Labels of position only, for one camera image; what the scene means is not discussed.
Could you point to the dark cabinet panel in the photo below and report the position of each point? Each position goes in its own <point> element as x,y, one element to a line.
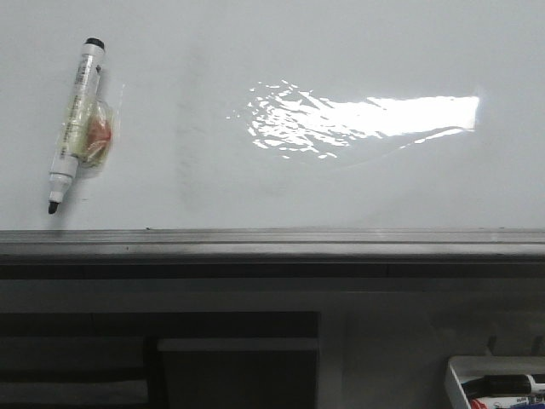
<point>269,372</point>

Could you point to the metal tray hook left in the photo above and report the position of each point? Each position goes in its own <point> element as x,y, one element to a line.
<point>491,345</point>

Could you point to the white black whiteboard marker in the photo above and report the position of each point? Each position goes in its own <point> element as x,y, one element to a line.
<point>87,131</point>

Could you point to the red blue marker in tray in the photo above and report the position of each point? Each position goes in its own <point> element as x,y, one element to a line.
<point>531,401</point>

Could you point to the white whiteboard surface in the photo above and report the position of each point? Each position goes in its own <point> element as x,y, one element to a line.
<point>282,114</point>

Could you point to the aluminium whiteboard bottom frame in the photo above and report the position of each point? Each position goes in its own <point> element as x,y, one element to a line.
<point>272,246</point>

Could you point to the black capped marker in tray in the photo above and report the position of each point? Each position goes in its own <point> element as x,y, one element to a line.
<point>505,385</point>

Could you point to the white marker tray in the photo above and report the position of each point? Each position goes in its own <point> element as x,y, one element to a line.
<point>461,369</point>

